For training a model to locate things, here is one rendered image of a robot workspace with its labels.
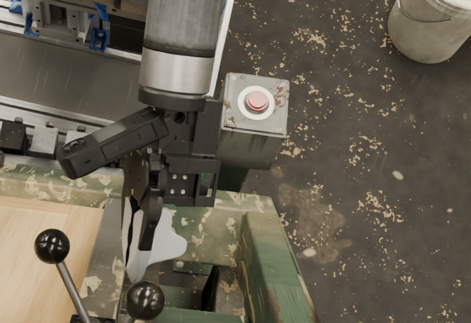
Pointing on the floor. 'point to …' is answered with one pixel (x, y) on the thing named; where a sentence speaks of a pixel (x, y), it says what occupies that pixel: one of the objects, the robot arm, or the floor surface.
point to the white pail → (432, 14)
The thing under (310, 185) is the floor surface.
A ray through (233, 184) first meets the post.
